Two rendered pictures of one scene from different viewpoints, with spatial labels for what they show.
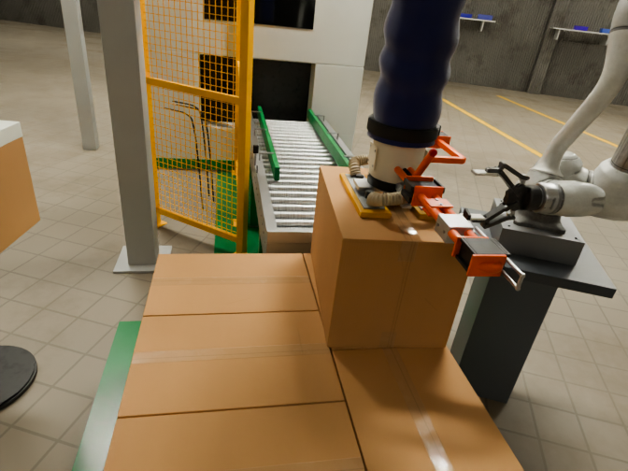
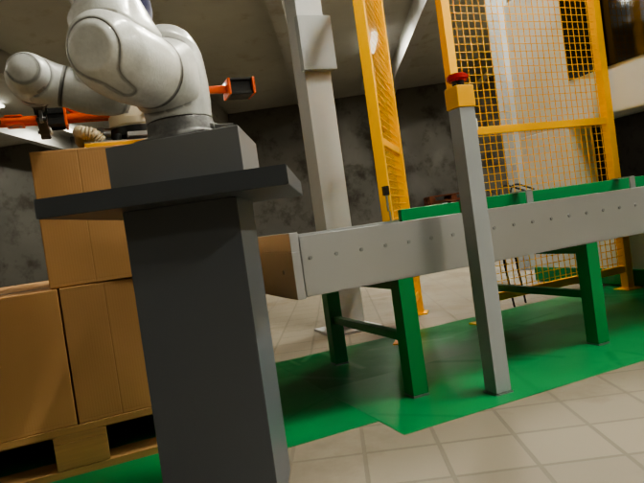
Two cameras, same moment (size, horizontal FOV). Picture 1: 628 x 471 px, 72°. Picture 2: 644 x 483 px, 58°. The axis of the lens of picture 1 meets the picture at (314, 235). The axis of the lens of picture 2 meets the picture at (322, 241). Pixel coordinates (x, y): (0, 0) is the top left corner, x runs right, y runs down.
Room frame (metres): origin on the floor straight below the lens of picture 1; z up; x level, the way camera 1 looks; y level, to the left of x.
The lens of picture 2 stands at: (1.64, -2.26, 0.63)
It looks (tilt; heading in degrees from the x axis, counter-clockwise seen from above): 2 degrees down; 81
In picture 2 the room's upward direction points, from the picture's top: 8 degrees counter-clockwise
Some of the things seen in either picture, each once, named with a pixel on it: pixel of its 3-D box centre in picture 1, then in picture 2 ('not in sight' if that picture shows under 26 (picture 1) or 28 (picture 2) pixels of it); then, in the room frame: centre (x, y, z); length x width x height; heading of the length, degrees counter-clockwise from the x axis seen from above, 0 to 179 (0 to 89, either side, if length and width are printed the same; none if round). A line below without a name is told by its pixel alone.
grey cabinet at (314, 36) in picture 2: not in sight; (315, 43); (2.29, 0.93, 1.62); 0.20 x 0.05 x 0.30; 13
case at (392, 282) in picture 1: (377, 248); (145, 212); (1.39, -0.23, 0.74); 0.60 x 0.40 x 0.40; 9
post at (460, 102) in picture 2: not in sight; (478, 241); (2.44, -0.49, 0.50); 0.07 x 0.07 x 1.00; 13
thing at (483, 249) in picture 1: (478, 255); not in sight; (0.81, -0.35, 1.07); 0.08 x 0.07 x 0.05; 11
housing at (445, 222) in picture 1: (453, 228); not in sight; (0.95, -0.33, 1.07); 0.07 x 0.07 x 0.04; 11
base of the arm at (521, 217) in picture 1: (537, 210); (190, 132); (1.60, -0.86, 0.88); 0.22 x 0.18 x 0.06; 166
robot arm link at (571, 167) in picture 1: (554, 180); (170, 75); (1.57, -0.86, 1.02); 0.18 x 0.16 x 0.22; 67
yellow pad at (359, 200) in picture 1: (363, 189); not in sight; (1.39, -0.15, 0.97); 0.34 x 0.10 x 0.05; 11
